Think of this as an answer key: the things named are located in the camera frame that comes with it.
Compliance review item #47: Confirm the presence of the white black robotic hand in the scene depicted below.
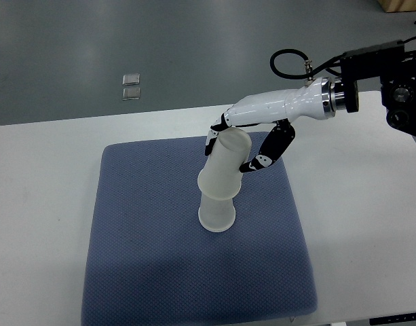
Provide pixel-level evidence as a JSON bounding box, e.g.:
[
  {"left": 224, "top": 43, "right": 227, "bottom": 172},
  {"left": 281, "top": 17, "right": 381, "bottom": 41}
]
[{"left": 204, "top": 77, "right": 335, "bottom": 173}]

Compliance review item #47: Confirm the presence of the white paper cup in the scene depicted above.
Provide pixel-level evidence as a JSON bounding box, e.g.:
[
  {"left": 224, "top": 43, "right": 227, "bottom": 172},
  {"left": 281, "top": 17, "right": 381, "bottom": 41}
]
[
  {"left": 198, "top": 194, "right": 235, "bottom": 232},
  {"left": 197, "top": 128, "right": 252, "bottom": 200}
]

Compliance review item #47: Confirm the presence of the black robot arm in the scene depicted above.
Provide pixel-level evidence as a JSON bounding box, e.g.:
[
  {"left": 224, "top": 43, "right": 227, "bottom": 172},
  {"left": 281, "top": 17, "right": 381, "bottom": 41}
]
[{"left": 334, "top": 39, "right": 416, "bottom": 137}]

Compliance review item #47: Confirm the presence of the wooden furniture corner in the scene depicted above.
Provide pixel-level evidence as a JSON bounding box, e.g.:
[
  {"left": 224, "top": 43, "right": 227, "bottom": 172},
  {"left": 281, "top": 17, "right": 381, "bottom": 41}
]
[{"left": 377, "top": 0, "right": 416, "bottom": 13}]

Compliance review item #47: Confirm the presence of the white paper cup on mat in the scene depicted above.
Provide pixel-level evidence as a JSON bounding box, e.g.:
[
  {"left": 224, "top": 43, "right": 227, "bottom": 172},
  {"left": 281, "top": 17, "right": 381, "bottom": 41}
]
[{"left": 198, "top": 194, "right": 235, "bottom": 232}]

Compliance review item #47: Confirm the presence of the upper metal floor plate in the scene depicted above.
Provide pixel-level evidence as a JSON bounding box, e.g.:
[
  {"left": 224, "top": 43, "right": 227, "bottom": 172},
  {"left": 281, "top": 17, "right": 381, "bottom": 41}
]
[{"left": 122, "top": 73, "right": 140, "bottom": 86}]

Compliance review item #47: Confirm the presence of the metal floor plate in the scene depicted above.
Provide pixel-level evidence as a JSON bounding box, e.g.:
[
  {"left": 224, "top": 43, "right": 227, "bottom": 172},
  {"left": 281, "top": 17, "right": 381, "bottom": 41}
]
[
  {"left": 122, "top": 73, "right": 140, "bottom": 86},
  {"left": 122, "top": 87, "right": 140, "bottom": 101}
]

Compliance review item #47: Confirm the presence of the lower metal floor plate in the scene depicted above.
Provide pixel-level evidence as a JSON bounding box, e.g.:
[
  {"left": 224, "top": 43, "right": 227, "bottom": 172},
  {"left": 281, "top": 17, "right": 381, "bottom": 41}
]
[{"left": 122, "top": 87, "right": 140, "bottom": 101}]

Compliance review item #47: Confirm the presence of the blue fabric mat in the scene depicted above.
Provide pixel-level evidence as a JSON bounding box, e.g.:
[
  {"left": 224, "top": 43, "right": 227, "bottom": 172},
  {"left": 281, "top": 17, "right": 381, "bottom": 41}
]
[{"left": 81, "top": 137, "right": 317, "bottom": 325}]

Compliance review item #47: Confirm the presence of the black cable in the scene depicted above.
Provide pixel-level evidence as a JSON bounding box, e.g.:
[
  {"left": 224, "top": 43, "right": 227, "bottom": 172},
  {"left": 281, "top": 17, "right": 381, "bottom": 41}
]
[{"left": 269, "top": 49, "right": 346, "bottom": 81}]

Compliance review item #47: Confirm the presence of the black table edge bracket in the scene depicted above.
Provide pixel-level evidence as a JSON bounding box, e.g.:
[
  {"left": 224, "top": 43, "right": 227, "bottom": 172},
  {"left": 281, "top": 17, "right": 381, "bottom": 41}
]
[{"left": 369, "top": 312, "right": 416, "bottom": 325}]

